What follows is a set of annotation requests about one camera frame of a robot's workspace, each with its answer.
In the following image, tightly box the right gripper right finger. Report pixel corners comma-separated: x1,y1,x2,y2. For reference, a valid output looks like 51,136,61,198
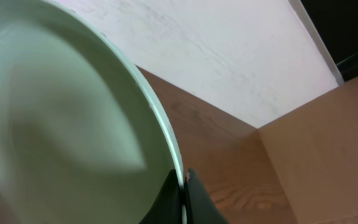
185,168,228,224

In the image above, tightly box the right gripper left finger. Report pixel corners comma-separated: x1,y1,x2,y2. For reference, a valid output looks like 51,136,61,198
140,169,183,224

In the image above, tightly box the light blue plate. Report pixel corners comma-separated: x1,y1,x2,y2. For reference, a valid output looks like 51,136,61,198
0,1,184,223

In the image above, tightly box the brown cardboard box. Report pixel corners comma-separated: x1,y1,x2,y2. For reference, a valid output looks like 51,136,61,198
259,77,358,223

